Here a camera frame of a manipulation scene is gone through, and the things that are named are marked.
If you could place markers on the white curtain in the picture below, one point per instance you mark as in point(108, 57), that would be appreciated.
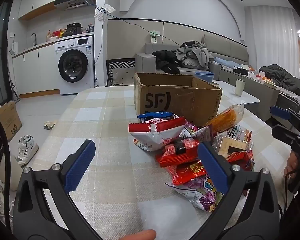
point(272, 35)

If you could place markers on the white coffee table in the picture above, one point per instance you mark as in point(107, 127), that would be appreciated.
point(240, 101)

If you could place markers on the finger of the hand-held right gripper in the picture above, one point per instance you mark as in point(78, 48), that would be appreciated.
point(280, 112)
point(285, 135)

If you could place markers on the blue cookie packet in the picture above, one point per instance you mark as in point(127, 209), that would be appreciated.
point(155, 116)

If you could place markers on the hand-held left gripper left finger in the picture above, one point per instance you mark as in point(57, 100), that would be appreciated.
point(80, 162)

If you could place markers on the printed cardboard box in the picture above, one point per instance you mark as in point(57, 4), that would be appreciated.
point(8, 122)

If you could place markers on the person's left hand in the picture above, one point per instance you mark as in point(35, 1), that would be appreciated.
point(140, 235)

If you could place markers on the black white patterned rug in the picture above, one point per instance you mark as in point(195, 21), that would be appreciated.
point(120, 72)

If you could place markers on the dark glass door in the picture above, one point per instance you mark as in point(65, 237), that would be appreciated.
point(2, 55)

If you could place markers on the white kitchen base cabinets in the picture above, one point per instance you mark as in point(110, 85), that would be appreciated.
point(37, 70)

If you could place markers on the red white snack bag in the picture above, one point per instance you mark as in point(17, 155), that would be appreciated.
point(152, 135)

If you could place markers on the checked tablecloth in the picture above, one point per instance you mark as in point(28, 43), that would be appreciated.
point(102, 130)

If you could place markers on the black pressure cooker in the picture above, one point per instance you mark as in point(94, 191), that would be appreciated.
point(74, 30)

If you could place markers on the grey clothes pile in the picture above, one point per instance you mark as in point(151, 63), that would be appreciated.
point(193, 55)

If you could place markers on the light blue pillow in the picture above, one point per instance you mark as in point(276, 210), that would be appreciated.
point(227, 62)

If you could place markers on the white cup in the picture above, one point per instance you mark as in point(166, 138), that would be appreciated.
point(239, 87)

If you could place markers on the black jacket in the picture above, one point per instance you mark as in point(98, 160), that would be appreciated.
point(166, 62)

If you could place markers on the wall socket with charger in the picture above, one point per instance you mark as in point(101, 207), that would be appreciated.
point(153, 36)

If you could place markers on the brown cardboard box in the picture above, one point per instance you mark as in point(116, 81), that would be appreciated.
point(180, 97)

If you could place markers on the white washing machine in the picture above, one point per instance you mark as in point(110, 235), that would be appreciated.
point(75, 65)

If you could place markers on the silver range hood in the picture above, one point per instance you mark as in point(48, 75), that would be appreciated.
point(75, 2)

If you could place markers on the person's right hand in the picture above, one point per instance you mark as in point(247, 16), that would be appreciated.
point(292, 163)

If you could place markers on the clear plastic bottle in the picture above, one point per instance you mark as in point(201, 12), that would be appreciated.
point(96, 83)

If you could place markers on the metal faucet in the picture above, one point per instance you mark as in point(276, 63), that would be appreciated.
point(34, 38)

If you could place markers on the dark padded jacket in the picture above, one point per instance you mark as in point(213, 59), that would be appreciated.
point(285, 80)

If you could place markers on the grey low cabinet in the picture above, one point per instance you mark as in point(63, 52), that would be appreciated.
point(262, 97)

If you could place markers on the red snack packet black label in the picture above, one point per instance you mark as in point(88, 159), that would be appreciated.
point(175, 155)

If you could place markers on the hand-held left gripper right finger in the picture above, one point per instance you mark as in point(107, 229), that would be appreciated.
point(212, 165)

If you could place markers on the beige slipper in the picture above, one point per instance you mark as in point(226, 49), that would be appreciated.
point(49, 125)

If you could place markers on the blue bowls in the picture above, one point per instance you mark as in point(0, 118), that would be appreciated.
point(205, 76)

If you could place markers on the grey sofa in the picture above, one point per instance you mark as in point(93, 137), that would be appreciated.
point(145, 60)

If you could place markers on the orange bread packet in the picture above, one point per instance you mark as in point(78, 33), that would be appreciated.
point(225, 120)

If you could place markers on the white green sneaker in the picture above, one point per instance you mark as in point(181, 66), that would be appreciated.
point(27, 150)

